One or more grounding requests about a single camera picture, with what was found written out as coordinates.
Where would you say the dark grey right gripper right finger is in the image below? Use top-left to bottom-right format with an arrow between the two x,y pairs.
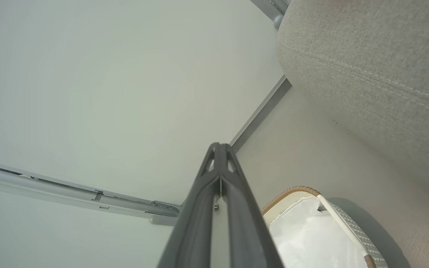
220,143 -> 284,268

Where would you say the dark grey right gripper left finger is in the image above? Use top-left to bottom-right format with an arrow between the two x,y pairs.
158,143 -> 223,268

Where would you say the white basket liner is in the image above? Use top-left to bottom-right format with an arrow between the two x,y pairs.
268,196 -> 368,268

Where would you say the wicker laundry basket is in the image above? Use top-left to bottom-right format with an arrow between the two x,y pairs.
262,185 -> 388,268

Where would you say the grey fabric sofa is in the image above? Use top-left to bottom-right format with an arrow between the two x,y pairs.
276,0 -> 429,209

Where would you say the grey metal floor rail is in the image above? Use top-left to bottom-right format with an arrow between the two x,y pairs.
229,74 -> 292,153

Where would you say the grey metal frame post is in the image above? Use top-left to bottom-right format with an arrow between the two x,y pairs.
0,160 -> 182,226
250,0 -> 291,30

